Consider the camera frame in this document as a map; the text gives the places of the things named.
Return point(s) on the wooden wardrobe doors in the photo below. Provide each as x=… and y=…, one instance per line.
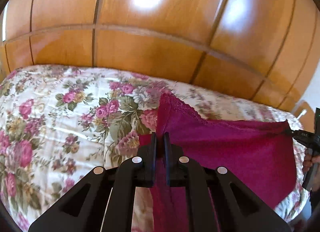
x=262, y=50

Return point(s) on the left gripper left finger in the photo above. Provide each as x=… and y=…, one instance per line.
x=103, y=200

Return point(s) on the floral bed quilt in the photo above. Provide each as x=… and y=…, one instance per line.
x=58, y=122

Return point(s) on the person's right hand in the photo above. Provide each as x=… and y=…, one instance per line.
x=309, y=161

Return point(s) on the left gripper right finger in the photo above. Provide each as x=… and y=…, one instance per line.
x=216, y=199

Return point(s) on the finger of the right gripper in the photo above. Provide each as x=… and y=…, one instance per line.
x=290, y=132

